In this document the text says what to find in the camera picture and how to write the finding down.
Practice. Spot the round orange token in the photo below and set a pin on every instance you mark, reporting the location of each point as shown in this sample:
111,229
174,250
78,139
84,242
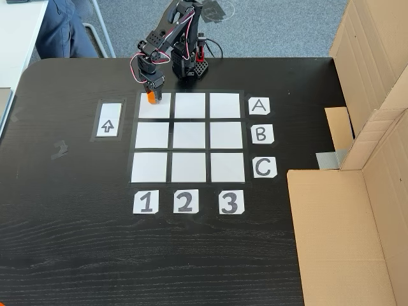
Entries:
151,98

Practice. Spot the white nine-square grid sheet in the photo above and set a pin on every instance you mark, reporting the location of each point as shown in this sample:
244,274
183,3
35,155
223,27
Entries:
189,137

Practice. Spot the white arrow paper sheet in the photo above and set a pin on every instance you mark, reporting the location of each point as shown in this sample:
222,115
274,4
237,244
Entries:
108,121

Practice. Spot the red black clamp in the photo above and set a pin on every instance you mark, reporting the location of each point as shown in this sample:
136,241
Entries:
201,51

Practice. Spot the white metal table leg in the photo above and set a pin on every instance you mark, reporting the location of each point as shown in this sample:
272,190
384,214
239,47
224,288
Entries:
102,32

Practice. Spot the black floor tape patch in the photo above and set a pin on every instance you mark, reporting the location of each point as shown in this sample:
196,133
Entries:
213,12

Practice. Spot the person in blue trousers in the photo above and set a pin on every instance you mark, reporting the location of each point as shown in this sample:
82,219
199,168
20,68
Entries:
60,32

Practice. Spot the paper sheet letter A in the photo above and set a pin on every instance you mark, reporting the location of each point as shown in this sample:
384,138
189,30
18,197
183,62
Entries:
259,106

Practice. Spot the paper sheet number 1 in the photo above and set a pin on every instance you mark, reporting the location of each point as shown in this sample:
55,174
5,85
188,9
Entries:
145,202

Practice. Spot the clear crumpled tape piece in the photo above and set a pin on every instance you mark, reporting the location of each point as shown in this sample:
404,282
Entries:
59,150

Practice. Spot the paper sheet number 2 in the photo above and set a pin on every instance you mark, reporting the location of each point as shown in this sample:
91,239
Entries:
185,201

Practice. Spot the paper sheet letter B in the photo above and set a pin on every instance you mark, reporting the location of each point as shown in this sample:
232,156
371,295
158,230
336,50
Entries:
262,134

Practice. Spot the paper sheet letter C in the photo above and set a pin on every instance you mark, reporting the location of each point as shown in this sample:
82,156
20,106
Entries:
264,167

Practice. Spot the paper sheet number 3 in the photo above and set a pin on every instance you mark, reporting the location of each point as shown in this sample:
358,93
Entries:
231,202

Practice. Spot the white side table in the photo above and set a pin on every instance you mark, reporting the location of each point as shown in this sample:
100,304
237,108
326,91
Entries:
16,41

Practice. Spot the clear flat tape piece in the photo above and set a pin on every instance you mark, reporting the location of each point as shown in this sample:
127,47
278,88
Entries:
16,115

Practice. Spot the brown cardboard panel small flap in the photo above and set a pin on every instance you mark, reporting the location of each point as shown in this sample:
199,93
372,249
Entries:
366,63

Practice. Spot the brown cardboard panel large flap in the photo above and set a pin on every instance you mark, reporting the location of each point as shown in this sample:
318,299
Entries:
338,236

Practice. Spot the grey duct tape strip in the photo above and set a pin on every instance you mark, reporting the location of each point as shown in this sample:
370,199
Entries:
330,159

